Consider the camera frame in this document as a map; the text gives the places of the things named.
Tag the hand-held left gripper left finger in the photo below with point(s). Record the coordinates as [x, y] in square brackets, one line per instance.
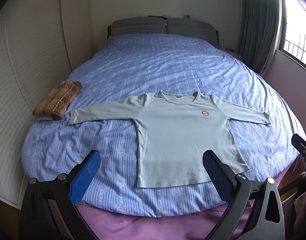
[85, 177]

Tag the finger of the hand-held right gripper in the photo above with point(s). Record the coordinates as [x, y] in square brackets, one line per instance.
[302, 145]

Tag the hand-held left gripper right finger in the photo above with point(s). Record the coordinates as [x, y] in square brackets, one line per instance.
[218, 180]

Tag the light green long-sleeve shirt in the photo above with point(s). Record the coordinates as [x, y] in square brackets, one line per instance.
[180, 135]

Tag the brown wicker basket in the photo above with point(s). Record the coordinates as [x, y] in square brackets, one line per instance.
[289, 205]

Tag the brown plaid folded cloth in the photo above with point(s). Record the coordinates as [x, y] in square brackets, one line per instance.
[56, 100]

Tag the window with grille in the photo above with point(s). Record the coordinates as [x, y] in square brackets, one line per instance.
[299, 35]

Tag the blue striped floral blanket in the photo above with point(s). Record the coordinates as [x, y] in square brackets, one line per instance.
[143, 67]

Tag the grey-green curtain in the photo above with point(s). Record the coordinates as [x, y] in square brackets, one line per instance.
[260, 25]

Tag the white slatted wardrobe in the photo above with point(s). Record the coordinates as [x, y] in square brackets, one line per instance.
[30, 55]

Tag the grey headboard cushion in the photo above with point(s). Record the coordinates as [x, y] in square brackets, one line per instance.
[190, 27]
[138, 26]

